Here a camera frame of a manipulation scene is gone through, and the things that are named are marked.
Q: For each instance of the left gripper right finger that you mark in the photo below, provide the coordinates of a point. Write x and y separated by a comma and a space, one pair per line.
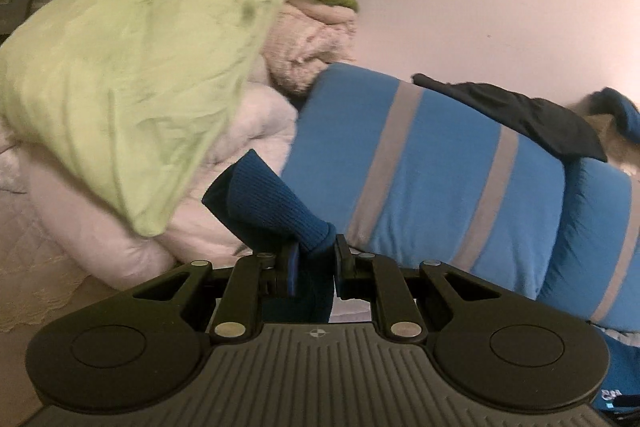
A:
379, 281

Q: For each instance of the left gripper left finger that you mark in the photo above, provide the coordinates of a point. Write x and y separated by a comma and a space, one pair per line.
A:
253, 279

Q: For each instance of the dark blue sweatshirt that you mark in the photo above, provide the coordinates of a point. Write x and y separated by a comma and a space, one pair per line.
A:
256, 206

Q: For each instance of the left blue striped pillow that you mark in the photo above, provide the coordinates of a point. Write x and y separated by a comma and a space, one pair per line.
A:
411, 174

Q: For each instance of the blue striped pillow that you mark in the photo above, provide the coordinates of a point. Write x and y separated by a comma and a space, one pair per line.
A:
594, 268
411, 174

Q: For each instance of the grey quilted bed cover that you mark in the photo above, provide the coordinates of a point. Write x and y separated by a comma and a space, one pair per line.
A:
39, 283

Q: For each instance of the right blue striped pillow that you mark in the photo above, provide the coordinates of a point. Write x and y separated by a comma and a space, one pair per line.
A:
594, 268

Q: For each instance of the pink fluffy blanket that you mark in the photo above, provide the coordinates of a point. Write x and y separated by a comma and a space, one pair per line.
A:
307, 37

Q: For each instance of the black garment on pillows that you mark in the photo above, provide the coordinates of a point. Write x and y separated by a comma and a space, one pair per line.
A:
557, 129

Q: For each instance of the light green blanket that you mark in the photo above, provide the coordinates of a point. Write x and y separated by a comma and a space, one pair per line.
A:
130, 94

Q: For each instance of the folded navy garment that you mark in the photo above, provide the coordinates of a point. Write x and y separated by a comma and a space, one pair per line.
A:
624, 111

